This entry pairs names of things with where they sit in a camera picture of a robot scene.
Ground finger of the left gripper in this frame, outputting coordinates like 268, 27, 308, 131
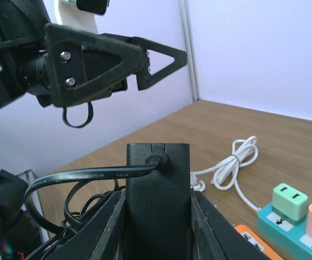
131, 37, 187, 90
44, 23, 148, 107

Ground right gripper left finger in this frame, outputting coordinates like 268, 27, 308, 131
46, 191, 126, 260

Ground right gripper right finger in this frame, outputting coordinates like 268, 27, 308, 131
190, 190, 269, 260

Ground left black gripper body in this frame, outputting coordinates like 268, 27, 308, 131
0, 1, 53, 109

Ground orange power strip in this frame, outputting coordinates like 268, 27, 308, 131
235, 224, 283, 260

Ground black adapter with cable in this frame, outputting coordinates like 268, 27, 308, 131
24, 143, 192, 259

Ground green plug adapter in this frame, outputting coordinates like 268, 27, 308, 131
271, 183, 309, 225

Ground teal power strip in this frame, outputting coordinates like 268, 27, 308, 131
257, 204, 312, 260

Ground left aluminium frame post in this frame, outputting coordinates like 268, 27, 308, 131
178, 0, 200, 102

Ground white teal strip cord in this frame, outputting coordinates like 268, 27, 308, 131
190, 135, 262, 212

